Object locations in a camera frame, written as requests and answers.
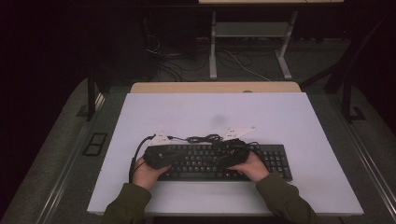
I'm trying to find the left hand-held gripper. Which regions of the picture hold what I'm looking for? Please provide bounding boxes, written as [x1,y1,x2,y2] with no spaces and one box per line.
[141,129,185,171]

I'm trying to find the black upright stand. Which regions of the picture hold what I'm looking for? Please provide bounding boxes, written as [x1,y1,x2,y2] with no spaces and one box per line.
[76,70,110,122]

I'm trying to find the person's left hand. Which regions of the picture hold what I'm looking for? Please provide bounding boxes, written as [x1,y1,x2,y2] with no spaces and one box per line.
[132,156,173,191]

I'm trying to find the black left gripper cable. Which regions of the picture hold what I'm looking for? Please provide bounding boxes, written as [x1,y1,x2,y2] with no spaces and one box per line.
[128,133,156,185]

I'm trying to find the black computer keyboard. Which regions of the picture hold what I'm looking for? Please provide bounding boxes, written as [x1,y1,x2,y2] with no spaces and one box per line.
[156,143,294,183]

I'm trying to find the metal floor rail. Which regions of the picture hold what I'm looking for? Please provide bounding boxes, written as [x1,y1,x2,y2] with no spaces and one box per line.
[328,92,396,216]
[35,92,106,224]

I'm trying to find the black slanted stand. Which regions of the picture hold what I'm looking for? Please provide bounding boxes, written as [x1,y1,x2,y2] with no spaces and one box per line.
[299,13,393,124]

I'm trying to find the tangle of floor cables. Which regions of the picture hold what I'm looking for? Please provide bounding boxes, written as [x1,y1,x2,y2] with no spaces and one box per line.
[144,33,273,83]

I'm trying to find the person's right hand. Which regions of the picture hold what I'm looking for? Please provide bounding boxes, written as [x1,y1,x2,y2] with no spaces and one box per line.
[228,150,272,184]

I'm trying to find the wooden table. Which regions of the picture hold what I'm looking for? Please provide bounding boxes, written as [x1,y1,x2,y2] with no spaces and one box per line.
[129,81,303,94]

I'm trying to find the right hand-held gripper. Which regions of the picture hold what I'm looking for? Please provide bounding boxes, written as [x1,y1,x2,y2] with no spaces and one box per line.
[217,125,257,168]

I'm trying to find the black keyboard cable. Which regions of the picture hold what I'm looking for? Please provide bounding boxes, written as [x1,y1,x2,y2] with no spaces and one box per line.
[167,133,226,146]

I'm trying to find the grey metal stand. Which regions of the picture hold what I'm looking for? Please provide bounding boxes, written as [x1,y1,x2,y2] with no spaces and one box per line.
[208,10,300,81]

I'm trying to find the white board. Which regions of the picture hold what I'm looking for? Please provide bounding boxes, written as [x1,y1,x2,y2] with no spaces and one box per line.
[86,91,365,217]

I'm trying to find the black floor socket plate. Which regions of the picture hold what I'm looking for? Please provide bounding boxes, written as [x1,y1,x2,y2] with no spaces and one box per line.
[81,132,108,158]

